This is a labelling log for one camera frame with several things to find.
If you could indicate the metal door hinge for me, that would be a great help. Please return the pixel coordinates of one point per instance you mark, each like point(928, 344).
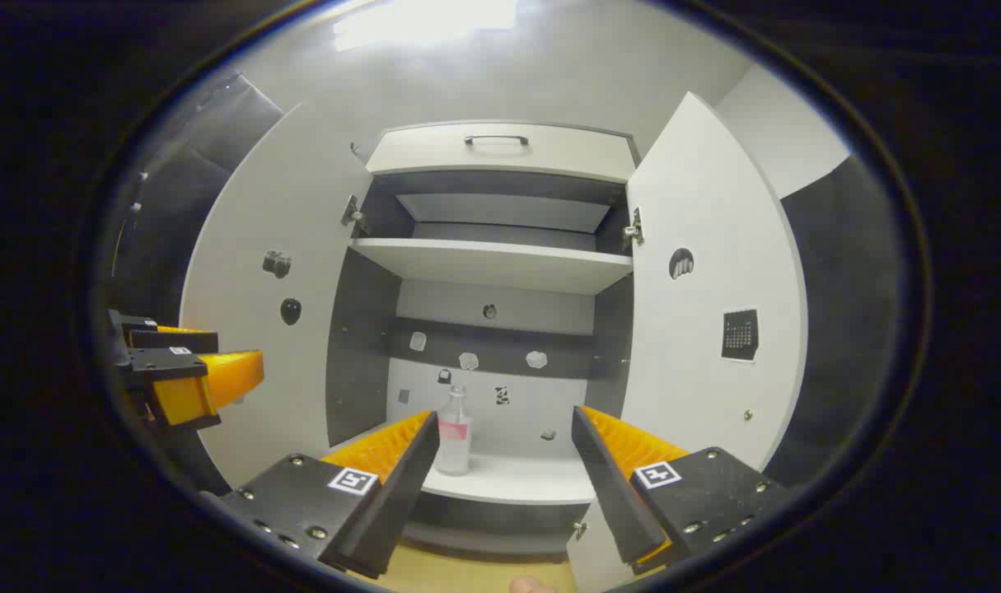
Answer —
point(580, 529)
point(633, 229)
point(353, 216)

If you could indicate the white cabinet drawer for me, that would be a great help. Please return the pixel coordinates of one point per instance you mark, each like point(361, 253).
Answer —
point(500, 161)

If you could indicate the ceiling light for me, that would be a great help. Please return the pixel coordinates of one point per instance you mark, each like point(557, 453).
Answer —
point(426, 21)

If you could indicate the white door with calendar sticker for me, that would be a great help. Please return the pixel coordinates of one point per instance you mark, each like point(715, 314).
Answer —
point(698, 371)

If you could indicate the black backdrop cloth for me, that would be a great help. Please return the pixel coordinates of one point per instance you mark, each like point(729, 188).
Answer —
point(838, 329)

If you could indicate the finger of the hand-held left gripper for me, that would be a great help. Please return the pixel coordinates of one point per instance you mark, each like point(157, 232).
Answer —
point(212, 383)
point(170, 339)

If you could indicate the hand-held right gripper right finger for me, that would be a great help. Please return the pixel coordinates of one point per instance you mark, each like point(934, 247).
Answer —
point(611, 494)

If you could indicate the white door with camera sticker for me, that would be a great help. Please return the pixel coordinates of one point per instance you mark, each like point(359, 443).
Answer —
point(286, 395)

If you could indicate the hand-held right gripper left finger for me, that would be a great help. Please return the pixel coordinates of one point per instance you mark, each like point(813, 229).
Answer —
point(401, 494)

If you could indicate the white cabinet shelf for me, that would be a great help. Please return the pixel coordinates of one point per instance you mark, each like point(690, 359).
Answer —
point(500, 265)
point(516, 478)

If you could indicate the clear bottle with red label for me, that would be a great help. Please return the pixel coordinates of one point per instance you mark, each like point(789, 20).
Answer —
point(453, 445)

